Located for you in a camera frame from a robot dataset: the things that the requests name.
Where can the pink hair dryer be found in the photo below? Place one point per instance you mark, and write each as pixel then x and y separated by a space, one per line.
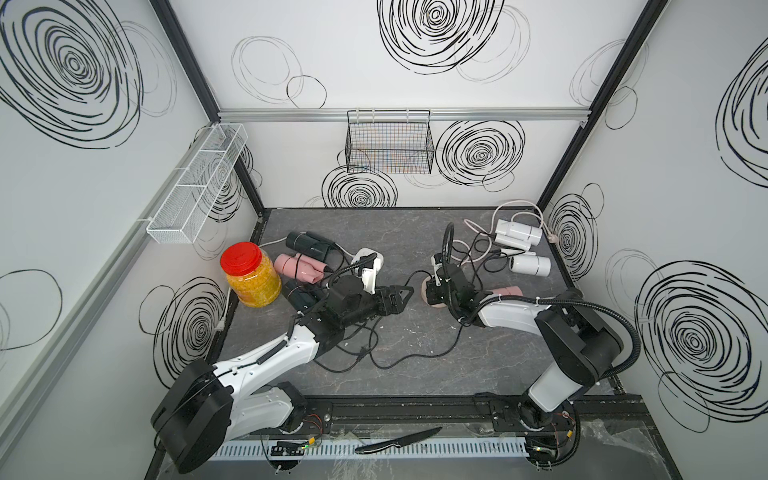
pixel 505 291
pixel 301 268

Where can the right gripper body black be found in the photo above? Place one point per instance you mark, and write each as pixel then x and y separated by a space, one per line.
pixel 435 295

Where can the white wire shelf basket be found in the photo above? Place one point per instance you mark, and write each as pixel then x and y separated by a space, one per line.
pixel 203 176

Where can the white hair dryer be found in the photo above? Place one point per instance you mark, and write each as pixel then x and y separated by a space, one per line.
pixel 517 235
pixel 530 264

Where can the white hair dryer back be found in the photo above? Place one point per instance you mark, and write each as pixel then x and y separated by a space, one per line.
pixel 517 235

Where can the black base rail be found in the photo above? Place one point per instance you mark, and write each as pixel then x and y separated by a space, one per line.
pixel 506 413

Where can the round beige power strip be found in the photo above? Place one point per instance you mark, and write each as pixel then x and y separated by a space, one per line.
pixel 431 294

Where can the black wire basket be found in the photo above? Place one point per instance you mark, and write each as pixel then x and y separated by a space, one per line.
pixel 389 141

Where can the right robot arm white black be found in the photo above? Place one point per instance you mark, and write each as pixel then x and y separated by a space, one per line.
pixel 587 341

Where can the jar with red lid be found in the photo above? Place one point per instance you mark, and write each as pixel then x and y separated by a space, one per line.
pixel 251 274

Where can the dark green hair dryer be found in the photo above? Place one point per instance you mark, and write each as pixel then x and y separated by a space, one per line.
pixel 312 245

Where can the white hair dryer middle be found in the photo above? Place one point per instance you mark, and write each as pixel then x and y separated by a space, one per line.
pixel 530 264

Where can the white square power strip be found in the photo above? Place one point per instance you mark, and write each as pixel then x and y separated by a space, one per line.
pixel 367 258

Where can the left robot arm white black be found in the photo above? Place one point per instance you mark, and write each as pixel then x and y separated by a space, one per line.
pixel 210 404

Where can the black kitchen knife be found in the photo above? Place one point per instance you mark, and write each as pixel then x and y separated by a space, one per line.
pixel 397 443

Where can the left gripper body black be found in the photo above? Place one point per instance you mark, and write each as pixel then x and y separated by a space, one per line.
pixel 370 306

